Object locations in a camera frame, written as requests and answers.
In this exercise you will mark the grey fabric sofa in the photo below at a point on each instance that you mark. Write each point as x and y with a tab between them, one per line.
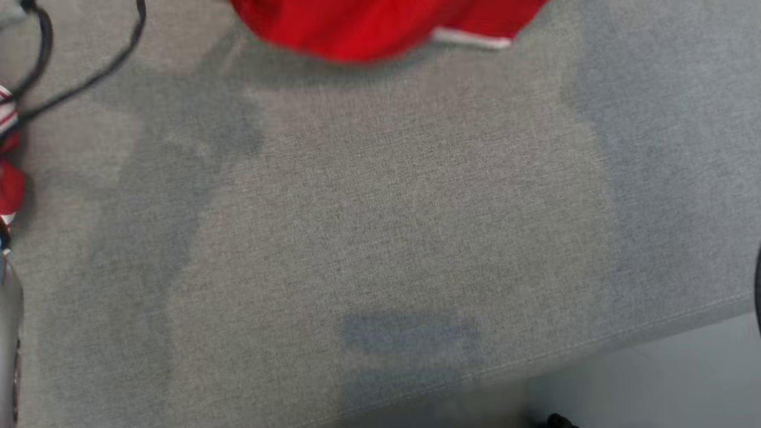
386	208

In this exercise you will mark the red shorts with white trim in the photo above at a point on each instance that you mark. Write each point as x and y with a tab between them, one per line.
368	24

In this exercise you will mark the red jersey with white sleeves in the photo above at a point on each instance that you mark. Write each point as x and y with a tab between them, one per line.
9	184

